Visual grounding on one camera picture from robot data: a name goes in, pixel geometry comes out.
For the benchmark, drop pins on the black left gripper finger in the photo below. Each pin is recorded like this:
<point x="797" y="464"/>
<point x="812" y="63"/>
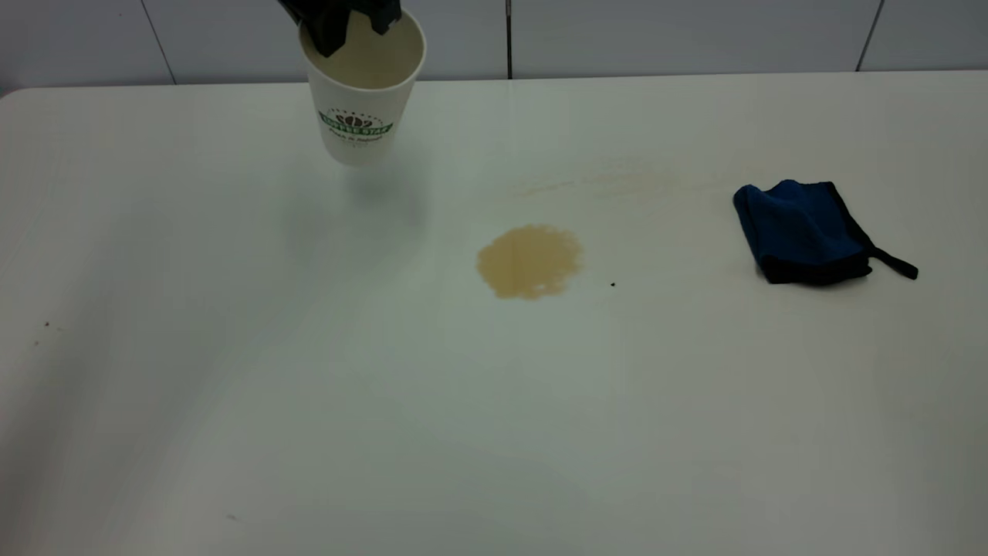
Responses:
<point x="324" y="23"/>
<point x="386" y="11"/>

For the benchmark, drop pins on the white paper coffee cup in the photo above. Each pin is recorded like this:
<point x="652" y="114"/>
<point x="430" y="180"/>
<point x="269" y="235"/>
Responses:
<point x="359" y="100"/>

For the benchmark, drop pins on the blue and black cloth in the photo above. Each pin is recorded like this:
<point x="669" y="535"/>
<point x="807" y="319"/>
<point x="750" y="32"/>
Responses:
<point x="803" y="232"/>

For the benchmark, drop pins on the brown coffee spill puddle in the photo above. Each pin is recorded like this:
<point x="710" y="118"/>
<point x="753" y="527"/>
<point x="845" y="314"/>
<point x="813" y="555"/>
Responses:
<point x="529" y="261"/>

